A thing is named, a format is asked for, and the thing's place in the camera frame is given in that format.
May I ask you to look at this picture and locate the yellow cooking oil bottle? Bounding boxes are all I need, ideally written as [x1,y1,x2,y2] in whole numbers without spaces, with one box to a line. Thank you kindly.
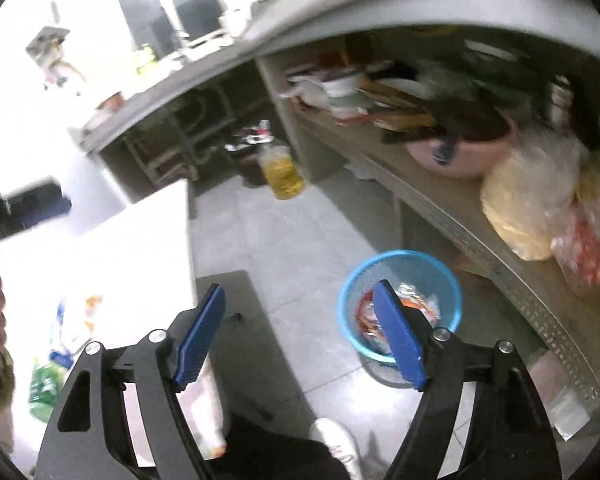
[259,145,304,200]

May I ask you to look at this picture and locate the green plastic drink bottle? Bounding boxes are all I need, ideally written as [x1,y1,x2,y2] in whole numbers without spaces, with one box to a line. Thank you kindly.
[29,362,68,424]

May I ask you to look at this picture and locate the black clay pot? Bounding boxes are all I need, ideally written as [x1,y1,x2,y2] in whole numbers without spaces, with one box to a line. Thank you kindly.
[224,130,274,188]

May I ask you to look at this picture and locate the yellow plastic bag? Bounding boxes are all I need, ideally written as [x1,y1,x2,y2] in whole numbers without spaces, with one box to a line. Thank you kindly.
[480,134,583,261]

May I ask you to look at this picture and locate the blue plastic trash basket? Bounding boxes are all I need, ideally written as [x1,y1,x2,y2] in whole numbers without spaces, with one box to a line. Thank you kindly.
[337,250,463,365]

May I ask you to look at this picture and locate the white plastic bag on shelf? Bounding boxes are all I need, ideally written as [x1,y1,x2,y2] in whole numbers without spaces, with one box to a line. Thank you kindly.
[278,78,329,110]

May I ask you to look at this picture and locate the red contents plastic bag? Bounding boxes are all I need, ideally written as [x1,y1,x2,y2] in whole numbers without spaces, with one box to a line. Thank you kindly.
[550,198,600,295]

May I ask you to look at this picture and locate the bowls on counter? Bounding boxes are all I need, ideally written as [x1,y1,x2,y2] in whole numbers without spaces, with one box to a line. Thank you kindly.
[83,92,124,131]

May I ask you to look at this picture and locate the stacked white green bowls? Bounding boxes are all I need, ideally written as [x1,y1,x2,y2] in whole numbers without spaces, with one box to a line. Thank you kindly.
[323,70,373,122]

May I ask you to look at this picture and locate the pink basin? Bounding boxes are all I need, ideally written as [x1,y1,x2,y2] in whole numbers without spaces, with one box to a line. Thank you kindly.
[405,115,518,180]

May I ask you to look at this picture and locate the white shoe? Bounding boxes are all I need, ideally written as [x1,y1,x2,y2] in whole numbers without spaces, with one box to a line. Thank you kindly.
[310,417,364,480]

